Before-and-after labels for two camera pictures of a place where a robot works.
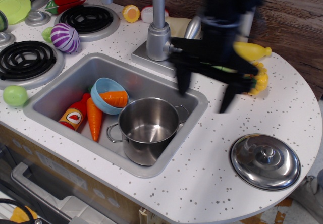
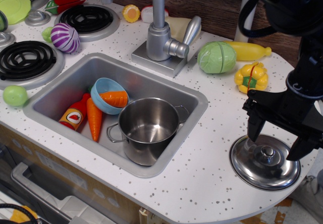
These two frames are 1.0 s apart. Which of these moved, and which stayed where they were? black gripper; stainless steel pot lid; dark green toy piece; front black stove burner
Moved: black gripper
Stayed: stainless steel pot lid; front black stove burner; dark green toy piece
